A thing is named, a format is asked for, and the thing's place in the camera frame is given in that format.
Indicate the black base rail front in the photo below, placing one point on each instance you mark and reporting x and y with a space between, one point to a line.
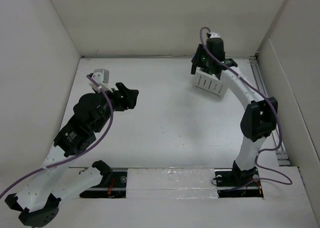
226 186

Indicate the white slotted pen holder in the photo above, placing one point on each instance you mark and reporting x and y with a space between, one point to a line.
210 84

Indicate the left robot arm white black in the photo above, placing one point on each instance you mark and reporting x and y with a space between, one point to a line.
39 202

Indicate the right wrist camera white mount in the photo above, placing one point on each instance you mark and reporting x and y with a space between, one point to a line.
213 35

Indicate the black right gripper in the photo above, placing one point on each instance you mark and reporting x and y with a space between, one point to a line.
196 60

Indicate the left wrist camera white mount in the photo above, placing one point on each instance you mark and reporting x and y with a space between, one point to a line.
98 80

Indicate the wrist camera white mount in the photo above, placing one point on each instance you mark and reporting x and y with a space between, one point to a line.
213 35
98 80

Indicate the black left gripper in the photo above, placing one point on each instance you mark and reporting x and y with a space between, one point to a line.
125 98

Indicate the aluminium rail right side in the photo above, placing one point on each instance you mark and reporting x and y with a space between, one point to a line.
277 134

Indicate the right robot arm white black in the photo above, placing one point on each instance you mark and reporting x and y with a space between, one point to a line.
258 121

